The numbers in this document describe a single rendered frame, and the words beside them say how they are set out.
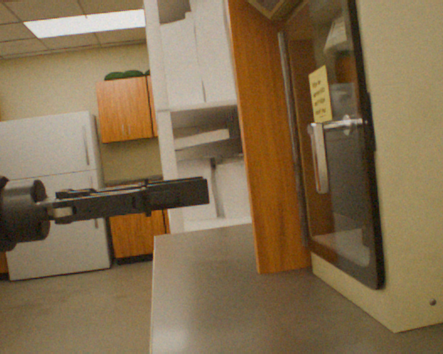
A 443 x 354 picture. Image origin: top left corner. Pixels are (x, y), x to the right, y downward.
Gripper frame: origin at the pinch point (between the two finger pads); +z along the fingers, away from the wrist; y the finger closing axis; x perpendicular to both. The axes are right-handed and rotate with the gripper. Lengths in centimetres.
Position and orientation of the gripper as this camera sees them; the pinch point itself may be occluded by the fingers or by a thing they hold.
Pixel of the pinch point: (179, 192)
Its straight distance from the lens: 58.5
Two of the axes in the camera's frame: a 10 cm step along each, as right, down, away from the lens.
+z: 9.8, -1.2, 1.3
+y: -1.4, -0.6, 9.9
